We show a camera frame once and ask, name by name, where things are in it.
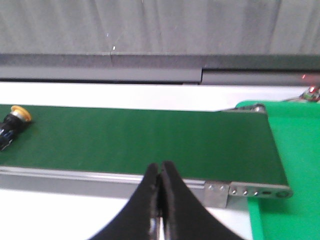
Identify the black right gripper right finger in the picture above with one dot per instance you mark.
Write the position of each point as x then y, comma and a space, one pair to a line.
184, 217

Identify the aluminium conveyor front rail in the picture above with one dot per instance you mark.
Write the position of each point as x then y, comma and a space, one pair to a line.
70, 182

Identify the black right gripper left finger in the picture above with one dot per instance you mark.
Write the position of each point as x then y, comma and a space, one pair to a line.
139, 218

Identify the grey rear workbench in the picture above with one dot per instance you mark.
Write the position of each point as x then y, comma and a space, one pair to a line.
206, 42

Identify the yellow black push button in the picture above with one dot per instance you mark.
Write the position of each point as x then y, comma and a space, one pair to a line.
13, 123

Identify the bright green bin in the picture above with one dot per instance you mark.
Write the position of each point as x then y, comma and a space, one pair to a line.
296, 129

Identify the steel conveyor end bracket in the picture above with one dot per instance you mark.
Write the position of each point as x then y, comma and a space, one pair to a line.
216, 193

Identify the red sensor device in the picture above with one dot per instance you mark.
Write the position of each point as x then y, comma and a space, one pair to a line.
311, 95

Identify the green conveyor belt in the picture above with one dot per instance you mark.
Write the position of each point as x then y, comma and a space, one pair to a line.
228, 145

